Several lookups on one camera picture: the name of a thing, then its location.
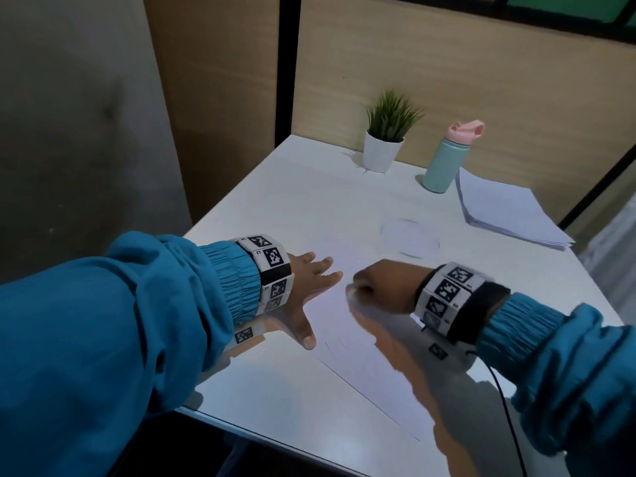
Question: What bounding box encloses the person's right forearm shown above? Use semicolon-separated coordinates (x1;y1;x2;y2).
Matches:
478;292;636;477

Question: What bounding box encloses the marker-patterned left wristband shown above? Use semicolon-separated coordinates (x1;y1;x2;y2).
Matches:
233;235;295;317

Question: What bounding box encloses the marker-patterned wristband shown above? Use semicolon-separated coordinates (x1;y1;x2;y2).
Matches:
414;262;511;344
233;235;295;317

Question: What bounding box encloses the black cable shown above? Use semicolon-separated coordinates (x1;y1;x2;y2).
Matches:
474;348;528;477

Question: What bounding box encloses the green plant in white pot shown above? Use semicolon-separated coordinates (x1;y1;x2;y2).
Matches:
361;88;425;174

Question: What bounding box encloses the marker-patterned right wristband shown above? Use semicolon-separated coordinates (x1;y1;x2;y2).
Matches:
414;262;511;344

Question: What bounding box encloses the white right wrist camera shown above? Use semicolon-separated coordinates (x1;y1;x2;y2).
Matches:
422;337;479;374

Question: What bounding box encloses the round white paper piece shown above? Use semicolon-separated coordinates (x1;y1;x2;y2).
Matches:
380;219;441;259

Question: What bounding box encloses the teal bottle with pink lid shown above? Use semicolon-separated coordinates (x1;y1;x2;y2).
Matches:
422;120;486;194

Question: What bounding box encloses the black partition frame post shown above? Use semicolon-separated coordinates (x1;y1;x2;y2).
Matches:
274;0;303;148
558;143;636;231

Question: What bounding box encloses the white paper sheet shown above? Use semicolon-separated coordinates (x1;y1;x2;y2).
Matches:
300;237;440;443

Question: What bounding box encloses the person's left hand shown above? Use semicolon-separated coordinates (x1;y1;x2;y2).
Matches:
266;252;344;350

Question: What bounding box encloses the person's left forearm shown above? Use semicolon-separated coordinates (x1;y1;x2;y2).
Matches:
0;231;262;477

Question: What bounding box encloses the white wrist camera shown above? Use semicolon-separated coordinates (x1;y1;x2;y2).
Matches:
422;337;479;374
223;320;267;352

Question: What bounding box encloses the person's right hand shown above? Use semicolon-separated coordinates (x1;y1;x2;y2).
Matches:
353;259;433;316

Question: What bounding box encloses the stack of white papers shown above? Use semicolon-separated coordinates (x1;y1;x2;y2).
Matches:
455;167;575;252

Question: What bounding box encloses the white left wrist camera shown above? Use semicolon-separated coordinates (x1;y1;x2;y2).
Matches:
223;320;267;352

